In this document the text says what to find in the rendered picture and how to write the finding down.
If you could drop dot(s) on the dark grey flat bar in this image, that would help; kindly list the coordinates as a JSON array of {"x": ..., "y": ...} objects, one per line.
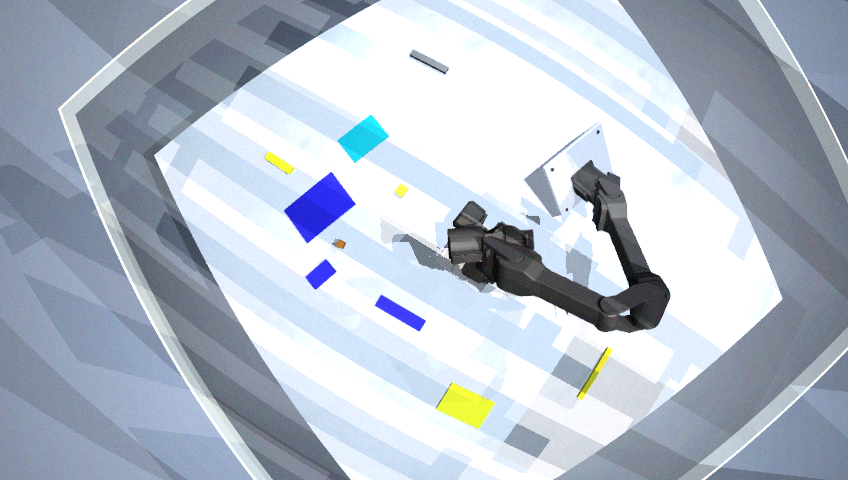
[{"x": 429, "y": 61}]

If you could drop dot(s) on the yellow flat rectangular plate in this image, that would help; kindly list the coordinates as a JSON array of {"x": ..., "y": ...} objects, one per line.
[{"x": 465, "y": 405}]

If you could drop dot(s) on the yellow flat bar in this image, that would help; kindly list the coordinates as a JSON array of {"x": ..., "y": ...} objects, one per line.
[
  {"x": 594, "y": 373},
  {"x": 280, "y": 163}
]

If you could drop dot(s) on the cyan flat plate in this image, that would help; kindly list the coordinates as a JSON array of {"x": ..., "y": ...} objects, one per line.
[{"x": 364, "y": 137}]

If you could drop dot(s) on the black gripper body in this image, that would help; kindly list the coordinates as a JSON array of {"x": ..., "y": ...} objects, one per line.
[{"x": 470, "y": 216}]

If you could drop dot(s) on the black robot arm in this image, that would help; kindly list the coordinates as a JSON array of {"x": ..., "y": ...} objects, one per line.
[{"x": 518, "y": 271}]

